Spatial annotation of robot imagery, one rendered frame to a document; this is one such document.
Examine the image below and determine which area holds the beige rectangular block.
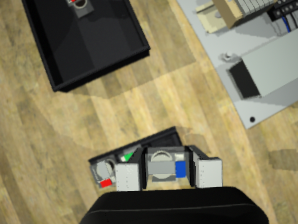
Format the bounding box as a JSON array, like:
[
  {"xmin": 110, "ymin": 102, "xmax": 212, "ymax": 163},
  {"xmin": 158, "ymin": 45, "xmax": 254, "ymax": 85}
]
[{"xmin": 212, "ymin": 0, "xmax": 278, "ymax": 30}]

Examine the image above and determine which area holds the grey mounting plate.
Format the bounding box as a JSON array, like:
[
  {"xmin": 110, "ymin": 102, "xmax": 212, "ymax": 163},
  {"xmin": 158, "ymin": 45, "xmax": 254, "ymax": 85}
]
[{"xmin": 176, "ymin": 0, "xmax": 298, "ymax": 130}]

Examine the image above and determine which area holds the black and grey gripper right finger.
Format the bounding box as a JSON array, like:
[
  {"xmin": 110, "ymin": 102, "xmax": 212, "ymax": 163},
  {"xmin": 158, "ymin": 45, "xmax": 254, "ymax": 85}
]
[{"xmin": 185, "ymin": 145, "xmax": 223, "ymax": 188}]

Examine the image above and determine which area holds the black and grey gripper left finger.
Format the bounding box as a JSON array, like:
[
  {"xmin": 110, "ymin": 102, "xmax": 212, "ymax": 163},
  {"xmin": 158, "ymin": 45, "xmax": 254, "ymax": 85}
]
[{"xmin": 115, "ymin": 147, "xmax": 147, "ymax": 191}]

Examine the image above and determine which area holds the black open tray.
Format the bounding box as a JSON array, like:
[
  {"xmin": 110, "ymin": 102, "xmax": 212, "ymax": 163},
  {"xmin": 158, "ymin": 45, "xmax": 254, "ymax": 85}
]
[{"xmin": 21, "ymin": 0, "xmax": 151, "ymax": 93}]

